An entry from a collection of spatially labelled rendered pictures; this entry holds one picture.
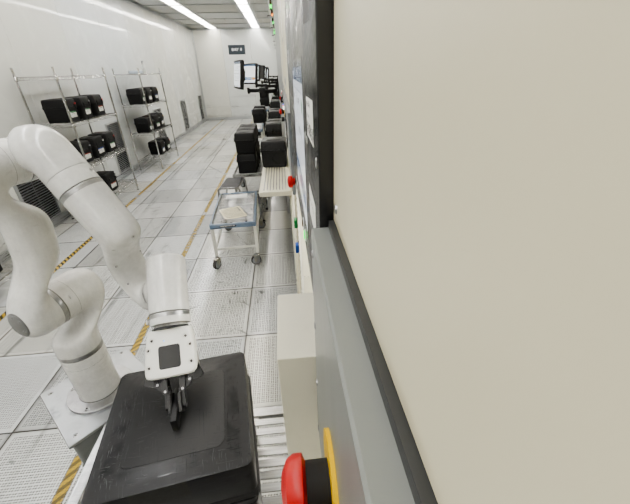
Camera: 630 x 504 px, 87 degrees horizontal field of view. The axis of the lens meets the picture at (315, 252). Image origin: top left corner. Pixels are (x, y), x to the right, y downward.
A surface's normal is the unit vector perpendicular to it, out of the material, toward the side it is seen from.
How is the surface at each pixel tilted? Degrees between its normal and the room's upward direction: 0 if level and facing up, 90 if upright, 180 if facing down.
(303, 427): 90
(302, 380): 90
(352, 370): 0
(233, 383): 0
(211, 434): 0
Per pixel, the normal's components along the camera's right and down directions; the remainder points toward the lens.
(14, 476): -0.03, -0.88
